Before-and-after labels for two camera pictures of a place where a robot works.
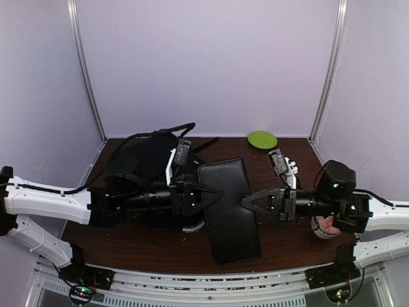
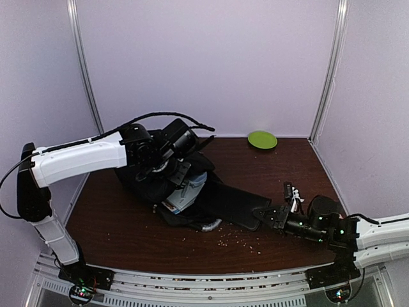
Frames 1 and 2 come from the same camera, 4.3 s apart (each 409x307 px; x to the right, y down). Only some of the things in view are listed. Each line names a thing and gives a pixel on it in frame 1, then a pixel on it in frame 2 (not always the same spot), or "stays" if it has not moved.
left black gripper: x=183 y=202 → x=179 y=177
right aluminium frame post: x=332 y=71 stays
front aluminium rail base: x=360 y=283 stays
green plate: x=262 y=139 stays
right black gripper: x=282 y=201 → x=280 y=214
